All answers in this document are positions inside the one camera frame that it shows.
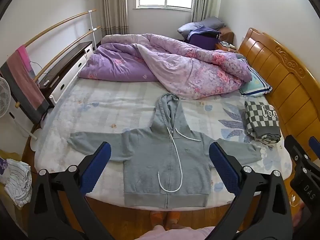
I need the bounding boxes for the grey zip hoodie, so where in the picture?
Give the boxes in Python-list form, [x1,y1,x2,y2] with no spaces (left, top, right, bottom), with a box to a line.
[67,93,263,208]

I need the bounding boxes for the folded checkered blanket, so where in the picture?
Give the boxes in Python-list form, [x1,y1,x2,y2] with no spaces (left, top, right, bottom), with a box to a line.
[244,101,282,147]

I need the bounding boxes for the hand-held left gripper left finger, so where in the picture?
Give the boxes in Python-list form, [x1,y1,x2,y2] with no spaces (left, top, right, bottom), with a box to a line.
[27,141,115,240]

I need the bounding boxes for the white electric fan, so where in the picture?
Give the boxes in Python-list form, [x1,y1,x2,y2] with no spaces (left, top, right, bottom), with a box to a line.
[0,77,12,119]

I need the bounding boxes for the wooden nightstand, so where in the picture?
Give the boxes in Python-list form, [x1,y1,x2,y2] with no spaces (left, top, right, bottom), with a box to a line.
[215,27,238,53]

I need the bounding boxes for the blue and white pillow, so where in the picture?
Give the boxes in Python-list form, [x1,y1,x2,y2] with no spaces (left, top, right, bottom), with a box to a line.
[239,57,273,97]

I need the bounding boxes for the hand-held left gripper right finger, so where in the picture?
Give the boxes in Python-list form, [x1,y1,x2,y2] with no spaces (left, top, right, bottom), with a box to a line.
[209,141,293,240]

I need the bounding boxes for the purple floral quilt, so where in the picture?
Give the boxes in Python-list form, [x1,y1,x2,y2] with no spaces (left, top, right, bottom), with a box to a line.
[77,33,253,100]

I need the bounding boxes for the long wooden rail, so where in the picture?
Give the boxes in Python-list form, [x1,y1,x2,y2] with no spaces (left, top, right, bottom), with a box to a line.
[17,9,97,49]
[15,26,101,108]

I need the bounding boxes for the dark-topped white cabinet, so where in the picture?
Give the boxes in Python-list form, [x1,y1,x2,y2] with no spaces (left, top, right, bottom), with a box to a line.
[37,41,93,108]

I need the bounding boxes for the striped beige curtain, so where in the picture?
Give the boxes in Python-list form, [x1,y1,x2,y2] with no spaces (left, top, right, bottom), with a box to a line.
[101,0,129,38]
[191,0,223,23]

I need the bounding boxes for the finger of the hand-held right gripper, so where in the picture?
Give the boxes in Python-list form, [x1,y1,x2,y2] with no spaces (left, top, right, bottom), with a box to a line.
[284,134,320,180]
[308,136,320,153]

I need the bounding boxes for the wooden headboard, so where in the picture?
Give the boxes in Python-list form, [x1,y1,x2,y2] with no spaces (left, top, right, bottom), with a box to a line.
[237,27,320,150]

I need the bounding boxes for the pile of striped cloth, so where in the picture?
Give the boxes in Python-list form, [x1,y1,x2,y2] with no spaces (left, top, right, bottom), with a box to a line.
[0,156,33,208]

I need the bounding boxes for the white rail post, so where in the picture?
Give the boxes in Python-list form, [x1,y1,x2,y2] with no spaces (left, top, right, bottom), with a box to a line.
[88,10,98,52]

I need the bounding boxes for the grey pillow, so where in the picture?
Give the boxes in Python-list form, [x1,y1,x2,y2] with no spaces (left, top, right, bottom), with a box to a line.
[178,17,227,34]

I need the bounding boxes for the pink and grey towel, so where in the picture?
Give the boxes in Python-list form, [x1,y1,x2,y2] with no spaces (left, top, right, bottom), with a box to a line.
[0,44,50,124]

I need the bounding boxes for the bed with floral sheet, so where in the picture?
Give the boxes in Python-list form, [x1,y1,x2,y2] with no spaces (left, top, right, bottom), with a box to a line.
[30,76,293,210]

